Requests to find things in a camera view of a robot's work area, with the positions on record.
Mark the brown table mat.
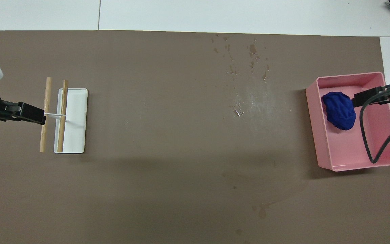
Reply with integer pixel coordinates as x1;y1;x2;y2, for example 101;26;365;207
0;30;390;244

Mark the wooden rack rod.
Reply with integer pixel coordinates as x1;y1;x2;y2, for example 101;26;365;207
39;77;52;153
57;80;69;153

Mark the blue towel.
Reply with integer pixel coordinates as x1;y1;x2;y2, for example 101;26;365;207
322;91;356;131

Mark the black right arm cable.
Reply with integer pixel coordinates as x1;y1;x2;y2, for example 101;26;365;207
360;97;390;164

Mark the white towel rack base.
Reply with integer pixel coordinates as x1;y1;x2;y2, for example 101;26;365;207
44;88;88;154

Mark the pink plastic bin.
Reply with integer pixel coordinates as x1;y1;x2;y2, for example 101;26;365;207
305;72;390;172

